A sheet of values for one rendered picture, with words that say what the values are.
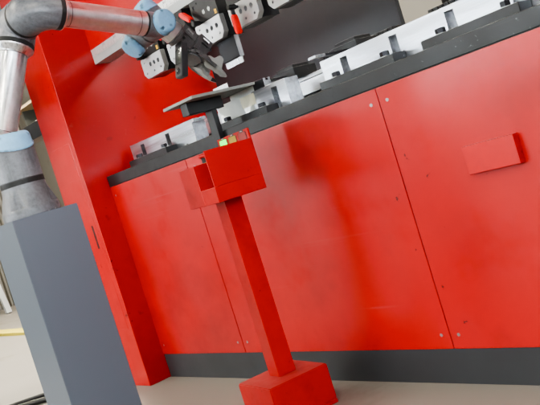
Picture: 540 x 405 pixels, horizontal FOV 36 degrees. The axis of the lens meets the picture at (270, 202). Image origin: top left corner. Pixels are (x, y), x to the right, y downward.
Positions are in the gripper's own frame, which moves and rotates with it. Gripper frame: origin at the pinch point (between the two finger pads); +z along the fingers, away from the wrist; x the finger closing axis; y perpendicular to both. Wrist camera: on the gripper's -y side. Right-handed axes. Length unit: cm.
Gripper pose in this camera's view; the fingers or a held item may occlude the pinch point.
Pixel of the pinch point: (217, 79)
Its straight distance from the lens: 280.9
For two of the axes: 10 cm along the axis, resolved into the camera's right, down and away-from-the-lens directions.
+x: -6.0, 1.5, 7.9
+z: 7.1, 5.6, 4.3
